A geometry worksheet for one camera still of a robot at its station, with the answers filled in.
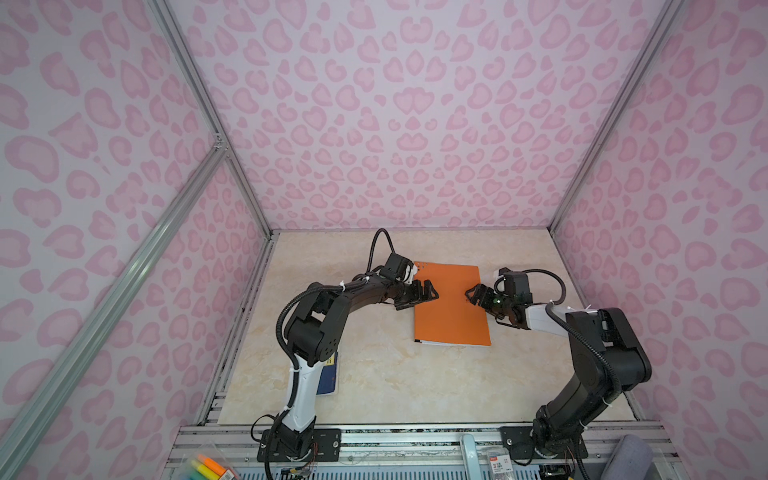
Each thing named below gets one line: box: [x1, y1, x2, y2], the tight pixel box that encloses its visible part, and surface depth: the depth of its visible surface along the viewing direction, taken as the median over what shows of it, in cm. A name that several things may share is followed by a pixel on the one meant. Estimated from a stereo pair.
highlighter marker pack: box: [190, 454, 239, 480], surface depth 70 cm
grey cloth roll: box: [600, 434, 654, 480], surface depth 70 cm
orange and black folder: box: [414, 261, 492, 346], surface depth 95 cm
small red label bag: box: [486, 447, 514, 478], surface depth 70 cm
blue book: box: [316, 352, 338, 395], surface depth 84 cm
